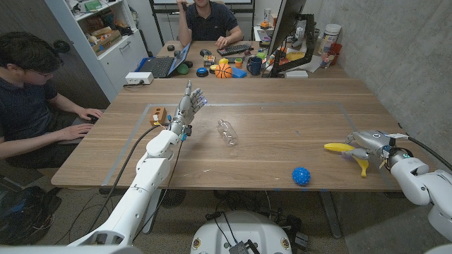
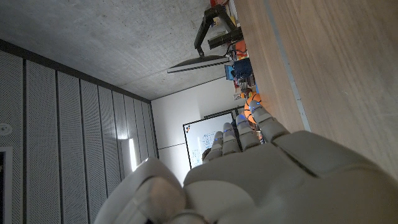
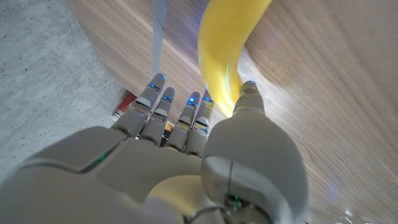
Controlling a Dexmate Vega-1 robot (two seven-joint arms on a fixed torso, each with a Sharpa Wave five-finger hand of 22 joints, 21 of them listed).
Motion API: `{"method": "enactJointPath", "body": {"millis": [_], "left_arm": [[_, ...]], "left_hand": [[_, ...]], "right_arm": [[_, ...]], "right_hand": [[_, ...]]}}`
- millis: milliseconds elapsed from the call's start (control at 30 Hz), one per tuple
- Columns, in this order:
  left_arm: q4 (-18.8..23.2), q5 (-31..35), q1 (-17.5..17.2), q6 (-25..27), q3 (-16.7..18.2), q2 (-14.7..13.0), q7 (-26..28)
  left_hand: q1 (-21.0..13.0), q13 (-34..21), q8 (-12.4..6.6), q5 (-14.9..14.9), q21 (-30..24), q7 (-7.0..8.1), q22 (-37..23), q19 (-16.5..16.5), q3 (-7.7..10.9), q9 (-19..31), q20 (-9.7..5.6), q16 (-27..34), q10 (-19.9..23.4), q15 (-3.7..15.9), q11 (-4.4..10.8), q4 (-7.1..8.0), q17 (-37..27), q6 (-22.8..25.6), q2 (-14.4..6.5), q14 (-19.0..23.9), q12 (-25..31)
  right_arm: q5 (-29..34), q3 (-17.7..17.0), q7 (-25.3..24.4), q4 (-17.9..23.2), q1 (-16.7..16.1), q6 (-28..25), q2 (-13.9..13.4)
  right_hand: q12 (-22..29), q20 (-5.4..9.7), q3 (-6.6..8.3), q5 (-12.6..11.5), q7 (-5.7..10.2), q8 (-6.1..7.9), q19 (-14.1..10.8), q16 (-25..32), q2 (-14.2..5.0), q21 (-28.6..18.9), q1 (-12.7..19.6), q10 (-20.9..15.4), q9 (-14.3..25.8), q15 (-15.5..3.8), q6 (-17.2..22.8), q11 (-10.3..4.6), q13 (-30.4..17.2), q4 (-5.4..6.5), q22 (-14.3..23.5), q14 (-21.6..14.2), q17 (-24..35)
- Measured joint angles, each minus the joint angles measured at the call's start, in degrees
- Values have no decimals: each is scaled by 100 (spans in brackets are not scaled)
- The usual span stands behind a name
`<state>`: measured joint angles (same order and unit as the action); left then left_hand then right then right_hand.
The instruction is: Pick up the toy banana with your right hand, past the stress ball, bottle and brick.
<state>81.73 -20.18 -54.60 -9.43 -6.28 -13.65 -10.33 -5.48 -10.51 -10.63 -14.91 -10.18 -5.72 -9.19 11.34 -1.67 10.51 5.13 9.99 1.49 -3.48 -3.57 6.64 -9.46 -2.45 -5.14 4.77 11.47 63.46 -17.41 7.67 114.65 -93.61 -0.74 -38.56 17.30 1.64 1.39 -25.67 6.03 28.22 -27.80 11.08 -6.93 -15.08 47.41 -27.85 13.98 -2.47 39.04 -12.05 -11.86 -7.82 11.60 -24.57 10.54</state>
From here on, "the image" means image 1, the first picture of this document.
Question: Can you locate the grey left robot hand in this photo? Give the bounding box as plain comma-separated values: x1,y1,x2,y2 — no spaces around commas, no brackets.
168,80,208,135

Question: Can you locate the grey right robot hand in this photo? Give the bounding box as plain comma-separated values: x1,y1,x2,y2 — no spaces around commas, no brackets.
340,130,396,162

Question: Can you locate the yellow toy banana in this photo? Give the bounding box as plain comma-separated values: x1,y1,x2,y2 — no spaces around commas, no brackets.
323,142,370,178

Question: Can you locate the wooden brick with holes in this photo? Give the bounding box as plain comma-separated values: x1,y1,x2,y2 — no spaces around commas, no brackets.
148,107,167,127

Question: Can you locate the clear plastic bottle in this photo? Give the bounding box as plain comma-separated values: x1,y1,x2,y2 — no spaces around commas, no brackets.
217,119,239,147

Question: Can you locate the orange toy basketball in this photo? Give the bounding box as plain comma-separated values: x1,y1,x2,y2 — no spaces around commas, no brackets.
214,63,234,79

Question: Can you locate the blue spiky stress ball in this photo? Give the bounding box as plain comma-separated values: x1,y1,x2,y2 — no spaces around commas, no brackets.
292,166,312,187

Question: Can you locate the open black laptop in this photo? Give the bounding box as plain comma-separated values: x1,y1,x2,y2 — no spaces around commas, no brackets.
136,42,192,79

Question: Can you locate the white power strip box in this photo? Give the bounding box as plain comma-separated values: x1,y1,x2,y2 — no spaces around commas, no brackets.
124,71,155,85

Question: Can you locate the black computer keyboard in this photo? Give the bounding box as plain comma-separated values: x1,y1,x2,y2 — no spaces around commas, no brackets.
216,43,253,57

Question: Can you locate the dark blue mug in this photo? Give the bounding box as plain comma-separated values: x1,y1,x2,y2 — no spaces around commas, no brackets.
246,56,263,76

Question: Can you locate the white shelf cabinet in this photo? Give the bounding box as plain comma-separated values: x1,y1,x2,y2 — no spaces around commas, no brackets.
44,0,149,103

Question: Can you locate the grey metal table leg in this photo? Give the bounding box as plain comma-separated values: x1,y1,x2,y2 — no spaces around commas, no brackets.
142,189,162,234
319,190,343,239

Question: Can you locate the person in dark polo shirt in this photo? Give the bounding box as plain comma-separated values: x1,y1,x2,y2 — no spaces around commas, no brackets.
177,0,244,49

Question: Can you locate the red plastic cup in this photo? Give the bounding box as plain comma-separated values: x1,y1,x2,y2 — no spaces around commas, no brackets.
328,42,343,66

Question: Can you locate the cardboard box with items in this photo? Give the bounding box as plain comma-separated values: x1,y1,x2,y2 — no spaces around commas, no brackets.
90,29,123,56

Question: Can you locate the grey laptop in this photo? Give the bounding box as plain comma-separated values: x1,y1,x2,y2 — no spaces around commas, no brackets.
59,115,96,145

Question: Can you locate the white plastic canister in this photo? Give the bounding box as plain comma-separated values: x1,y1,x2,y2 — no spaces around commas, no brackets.
319,23,343,56

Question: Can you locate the black monitor stand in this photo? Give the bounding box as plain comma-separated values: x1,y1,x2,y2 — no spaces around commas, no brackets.
268,13,316,78

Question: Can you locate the black computer monitor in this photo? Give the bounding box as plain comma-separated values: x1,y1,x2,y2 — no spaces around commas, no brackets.
267,0,307,56

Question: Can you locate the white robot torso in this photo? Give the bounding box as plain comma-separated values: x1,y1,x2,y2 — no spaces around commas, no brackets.
190,210,293,254

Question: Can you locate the person in dark t-shirt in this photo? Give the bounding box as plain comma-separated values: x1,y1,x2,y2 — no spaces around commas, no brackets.
0,31,104,167

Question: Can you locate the black backpack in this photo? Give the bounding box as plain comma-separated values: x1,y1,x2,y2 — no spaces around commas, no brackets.
0,185,63,246

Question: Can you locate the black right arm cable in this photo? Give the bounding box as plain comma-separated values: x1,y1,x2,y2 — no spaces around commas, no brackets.
408,135,452,172

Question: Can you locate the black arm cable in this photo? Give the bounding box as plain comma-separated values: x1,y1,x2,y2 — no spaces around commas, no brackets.
408,135,452,172
86,125,164,234

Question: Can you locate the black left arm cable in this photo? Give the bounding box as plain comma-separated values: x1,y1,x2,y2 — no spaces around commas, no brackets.
86,125,164,234

